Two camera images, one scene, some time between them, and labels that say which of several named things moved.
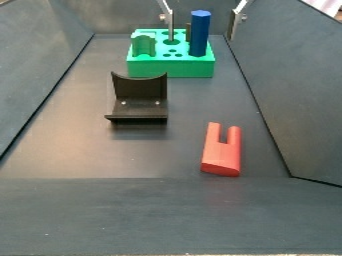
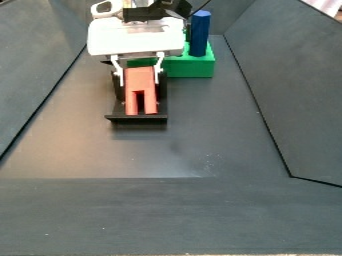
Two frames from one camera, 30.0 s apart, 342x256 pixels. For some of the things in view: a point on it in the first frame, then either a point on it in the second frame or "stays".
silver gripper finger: [169, 15] → [158, 67]
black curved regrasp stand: [141, 100] stays
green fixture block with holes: [154, 55] stays
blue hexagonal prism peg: [200, 31] stays
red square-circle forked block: [222, 156] → [141, 79]
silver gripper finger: [233, 19] → [114, 59]
